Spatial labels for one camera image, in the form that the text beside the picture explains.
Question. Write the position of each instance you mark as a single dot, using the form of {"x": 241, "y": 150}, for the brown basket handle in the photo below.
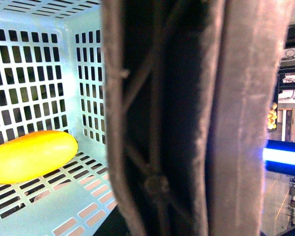
{"x": 189, "y": 84}

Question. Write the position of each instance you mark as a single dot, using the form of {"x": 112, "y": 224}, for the light teal plastic basket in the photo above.
{"x": 52, "y": 77}

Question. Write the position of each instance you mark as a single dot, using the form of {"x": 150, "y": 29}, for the yellow mango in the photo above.
{"x": 35, "y": 154}

